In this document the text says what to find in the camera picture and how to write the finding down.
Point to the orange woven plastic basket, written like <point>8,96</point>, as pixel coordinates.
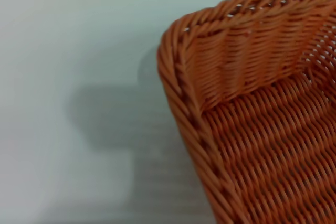
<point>262,142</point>

